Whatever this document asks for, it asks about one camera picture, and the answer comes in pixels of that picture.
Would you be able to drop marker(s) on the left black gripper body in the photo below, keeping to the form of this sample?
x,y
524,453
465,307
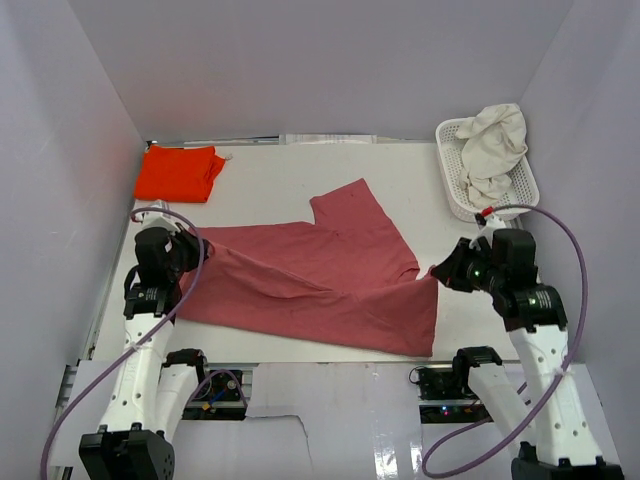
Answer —
x,y
187,254

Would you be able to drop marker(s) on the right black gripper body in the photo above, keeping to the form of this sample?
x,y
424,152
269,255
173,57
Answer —
x,y
480,272

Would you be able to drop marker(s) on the pink t-shirt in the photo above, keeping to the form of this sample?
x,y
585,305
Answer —
x,y
348,278

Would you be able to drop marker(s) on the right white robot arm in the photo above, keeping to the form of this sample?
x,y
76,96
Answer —
x,y
549,437

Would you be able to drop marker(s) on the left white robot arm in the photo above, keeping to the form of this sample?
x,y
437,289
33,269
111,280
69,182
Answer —
x,y
134,436

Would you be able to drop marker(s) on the white perforated plastic basket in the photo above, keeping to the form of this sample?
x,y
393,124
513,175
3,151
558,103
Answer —
x,y
523,189

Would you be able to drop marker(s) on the folded orange t-shirt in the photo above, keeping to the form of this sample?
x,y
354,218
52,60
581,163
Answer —
x,y
178,175

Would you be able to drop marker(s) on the white t-shirt in basket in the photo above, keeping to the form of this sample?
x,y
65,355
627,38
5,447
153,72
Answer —
x,y
495,143

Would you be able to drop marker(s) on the papers at table back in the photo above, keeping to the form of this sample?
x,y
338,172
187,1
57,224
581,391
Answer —
x,y
326,139

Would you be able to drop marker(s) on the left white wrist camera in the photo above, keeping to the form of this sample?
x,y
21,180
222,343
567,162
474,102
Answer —
x,y
152,219

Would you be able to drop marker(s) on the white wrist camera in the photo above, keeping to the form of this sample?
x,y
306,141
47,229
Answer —
x,y
488,223
152,219

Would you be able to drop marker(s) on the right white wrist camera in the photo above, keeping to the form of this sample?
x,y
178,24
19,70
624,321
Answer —
x,y
488,223

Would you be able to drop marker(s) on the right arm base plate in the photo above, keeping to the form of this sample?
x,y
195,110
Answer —
x,y
443,399

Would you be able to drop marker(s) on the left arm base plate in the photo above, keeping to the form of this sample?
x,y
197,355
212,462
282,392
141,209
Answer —
x,y
220,399

